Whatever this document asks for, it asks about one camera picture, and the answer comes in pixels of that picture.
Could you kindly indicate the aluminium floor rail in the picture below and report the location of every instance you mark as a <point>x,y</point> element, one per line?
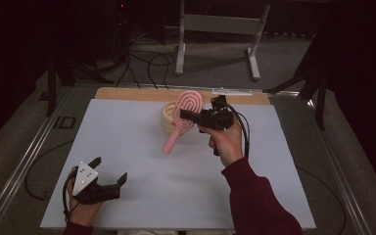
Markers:
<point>23,163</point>
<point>339,169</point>

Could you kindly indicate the person's right hand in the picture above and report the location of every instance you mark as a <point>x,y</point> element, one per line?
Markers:
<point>226,143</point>

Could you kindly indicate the grey metal stand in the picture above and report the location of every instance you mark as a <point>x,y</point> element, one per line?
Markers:
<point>220,23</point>

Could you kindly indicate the black tripod stand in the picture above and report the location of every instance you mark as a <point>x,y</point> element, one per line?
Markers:
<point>320,98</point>
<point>51,88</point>

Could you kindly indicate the cream ribbed cup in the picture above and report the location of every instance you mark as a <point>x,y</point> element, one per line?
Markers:
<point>166,115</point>

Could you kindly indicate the pink hairbrush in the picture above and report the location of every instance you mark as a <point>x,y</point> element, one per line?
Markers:
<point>189,101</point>

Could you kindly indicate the pale blue table sheet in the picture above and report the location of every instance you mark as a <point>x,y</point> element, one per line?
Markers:
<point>160,196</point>

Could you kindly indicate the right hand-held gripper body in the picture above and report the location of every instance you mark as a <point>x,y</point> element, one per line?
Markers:
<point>217,119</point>

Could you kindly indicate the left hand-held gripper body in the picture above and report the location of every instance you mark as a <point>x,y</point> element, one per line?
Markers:
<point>84,178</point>

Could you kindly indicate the person's left hand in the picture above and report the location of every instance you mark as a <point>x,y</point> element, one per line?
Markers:
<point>84,213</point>

